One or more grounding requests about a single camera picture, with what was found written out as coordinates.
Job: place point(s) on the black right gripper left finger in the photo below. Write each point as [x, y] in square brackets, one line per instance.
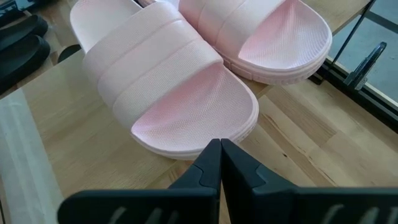
[140, 205]

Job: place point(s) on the black slide sandal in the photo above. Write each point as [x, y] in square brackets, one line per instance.
[68, 53]
[21, 59]
[21, 31]

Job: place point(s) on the pink slide sandal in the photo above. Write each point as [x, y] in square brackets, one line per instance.
[280, 37]
[192, 112]

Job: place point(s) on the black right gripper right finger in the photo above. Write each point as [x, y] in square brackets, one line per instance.
[295, 205]

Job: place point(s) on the wooden shelf with black frame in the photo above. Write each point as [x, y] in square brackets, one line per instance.
[77, 124]

